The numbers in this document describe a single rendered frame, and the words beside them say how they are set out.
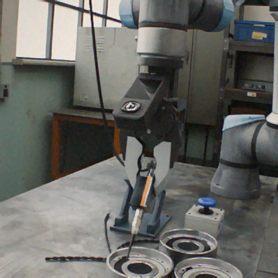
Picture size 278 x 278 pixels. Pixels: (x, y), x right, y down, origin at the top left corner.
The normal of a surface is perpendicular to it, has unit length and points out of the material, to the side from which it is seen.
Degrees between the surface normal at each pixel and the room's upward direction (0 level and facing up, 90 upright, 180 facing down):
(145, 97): 31
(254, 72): 90
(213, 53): 90
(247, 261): 0
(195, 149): 90
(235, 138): 90
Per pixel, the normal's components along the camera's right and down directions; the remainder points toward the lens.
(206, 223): -0.38, 0.14
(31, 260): 0.07, -0.98
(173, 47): 0.41, 0.19
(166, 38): 0.11, 0.18
